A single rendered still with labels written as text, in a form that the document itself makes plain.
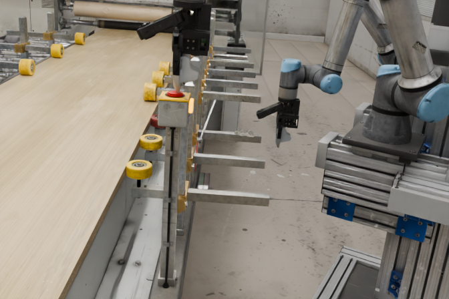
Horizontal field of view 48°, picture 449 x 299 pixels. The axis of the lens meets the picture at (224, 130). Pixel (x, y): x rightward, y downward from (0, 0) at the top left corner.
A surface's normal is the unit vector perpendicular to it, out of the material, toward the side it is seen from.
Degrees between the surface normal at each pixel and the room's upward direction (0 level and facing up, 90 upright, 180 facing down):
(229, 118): 90
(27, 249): 0
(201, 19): 90
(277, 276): 0
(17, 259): 0
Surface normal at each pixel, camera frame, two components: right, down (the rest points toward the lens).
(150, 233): 0.07, -0.94
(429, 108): 0.37, 0.43
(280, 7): 0.04, 0.33
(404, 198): -0.47, 0.25
